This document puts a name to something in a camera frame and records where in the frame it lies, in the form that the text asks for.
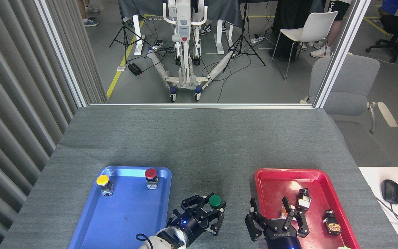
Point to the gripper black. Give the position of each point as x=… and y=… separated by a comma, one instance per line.
x=190, y=226
x=282, y=237

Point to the green push button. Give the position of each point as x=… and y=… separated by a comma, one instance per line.
x=215, y=200

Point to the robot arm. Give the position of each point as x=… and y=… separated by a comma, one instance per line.
x=164, y=242

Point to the red push button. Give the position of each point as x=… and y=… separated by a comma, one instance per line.
x=150, y=173

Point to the yellow push button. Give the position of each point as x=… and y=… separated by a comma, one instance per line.
x=103, y=180

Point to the red tray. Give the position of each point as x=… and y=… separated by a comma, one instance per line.
x=275, y=190

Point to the blue tray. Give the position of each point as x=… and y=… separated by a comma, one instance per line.
x=130, y=214

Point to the white desk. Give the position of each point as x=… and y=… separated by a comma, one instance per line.
x=375, y=176

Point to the black computer mouse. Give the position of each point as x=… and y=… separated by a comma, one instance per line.
x=391, y=192

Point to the grey office chair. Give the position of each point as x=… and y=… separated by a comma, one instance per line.
x=351, y=90

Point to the black box with red light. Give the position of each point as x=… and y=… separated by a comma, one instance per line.
x=134, y=69

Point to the white table leg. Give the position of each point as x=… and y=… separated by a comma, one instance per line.
x=137, y=34
x=219, y=41

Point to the black tripod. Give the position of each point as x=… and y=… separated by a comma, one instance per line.
x=243, y=38
x=126, y=34

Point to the white power strip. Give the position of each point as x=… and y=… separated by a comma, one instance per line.
x=257, y=39

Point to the white stand on wheels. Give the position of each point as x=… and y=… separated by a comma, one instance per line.
x=183, y=34

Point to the person's shoe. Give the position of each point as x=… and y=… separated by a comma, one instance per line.
x=206, y=29

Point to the white plastic chair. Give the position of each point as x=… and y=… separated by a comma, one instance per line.
x=318, y=24

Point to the person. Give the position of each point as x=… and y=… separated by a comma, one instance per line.
x=90, y=21
x=335, y=20

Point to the blue bin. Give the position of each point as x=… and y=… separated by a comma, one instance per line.
x=390, y=6

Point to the black knob switch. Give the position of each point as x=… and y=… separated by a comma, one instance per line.
x=303, y=200

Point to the black switch with orange base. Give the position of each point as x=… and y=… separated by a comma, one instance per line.
x=332, y=223

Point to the silver rail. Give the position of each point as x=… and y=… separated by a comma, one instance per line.
x=202, y=105

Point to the silver post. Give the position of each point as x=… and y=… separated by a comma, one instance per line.
x=62, y=55
x=340, y=52

